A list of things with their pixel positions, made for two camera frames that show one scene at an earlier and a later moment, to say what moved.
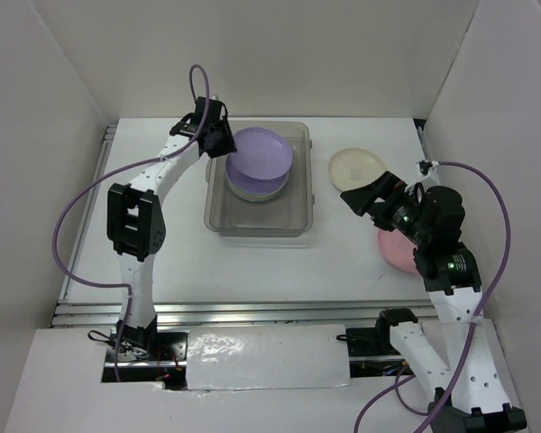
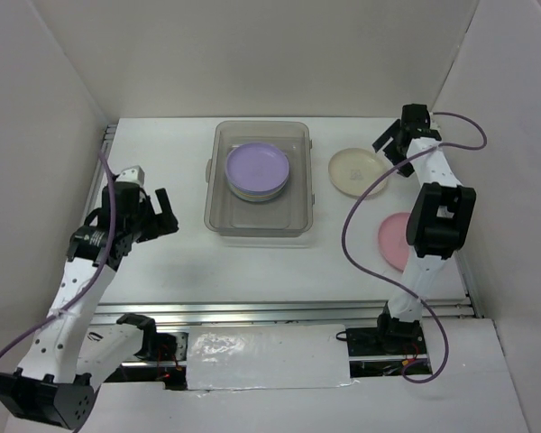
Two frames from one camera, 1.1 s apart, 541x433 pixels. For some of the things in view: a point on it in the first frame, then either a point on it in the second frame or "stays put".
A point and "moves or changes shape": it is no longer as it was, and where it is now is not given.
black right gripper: [389, 187] to [392, 133]
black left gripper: [229, 144] to [161, 224]
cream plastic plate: [355, 167] stays put
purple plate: [261, 152] moves or changes shape
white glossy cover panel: [271, 356] stays put
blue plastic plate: [257, 198] stays put
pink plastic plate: [398, 249] stays put
